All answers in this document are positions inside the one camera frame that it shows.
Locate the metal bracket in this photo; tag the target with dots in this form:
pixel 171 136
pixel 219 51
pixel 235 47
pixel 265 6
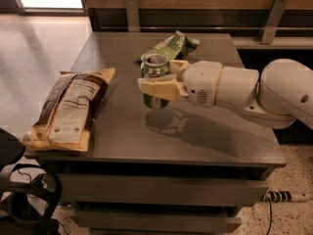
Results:
pixel 132 15
pixel 268 31

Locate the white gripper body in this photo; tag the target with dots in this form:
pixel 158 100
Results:
pixel 202 81

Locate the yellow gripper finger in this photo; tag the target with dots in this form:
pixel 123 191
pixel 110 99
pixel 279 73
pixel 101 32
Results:
pixel 166 87
pixel 178 67

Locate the green chip bag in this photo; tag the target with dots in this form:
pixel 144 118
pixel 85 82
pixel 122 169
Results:
pixel 174 46

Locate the brown chip bag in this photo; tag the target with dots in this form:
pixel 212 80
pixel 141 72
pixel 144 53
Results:
pixel 67 117

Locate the green soda can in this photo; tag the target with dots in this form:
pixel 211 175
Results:
pixel 154 65

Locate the grey drawer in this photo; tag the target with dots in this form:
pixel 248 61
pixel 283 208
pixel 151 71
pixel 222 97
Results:
pixel 160 190
pixel 169 223

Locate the upper grey drawer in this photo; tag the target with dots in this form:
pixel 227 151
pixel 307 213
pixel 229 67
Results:
pixel 160 190

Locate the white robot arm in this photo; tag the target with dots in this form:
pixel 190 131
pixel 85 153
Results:
pixel 275 97

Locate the right metal bracket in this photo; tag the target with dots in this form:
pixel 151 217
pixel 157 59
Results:
pixel 268 31

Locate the white power strip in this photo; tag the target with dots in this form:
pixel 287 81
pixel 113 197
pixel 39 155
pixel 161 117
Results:
pixel 285 196

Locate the black office chair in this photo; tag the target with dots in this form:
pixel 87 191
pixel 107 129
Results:
pixel 29 207

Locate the lower grey drawer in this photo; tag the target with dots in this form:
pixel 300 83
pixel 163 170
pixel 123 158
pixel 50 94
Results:
pixel 169 223

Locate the left metal bracket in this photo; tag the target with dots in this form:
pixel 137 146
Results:
pixel 132 15

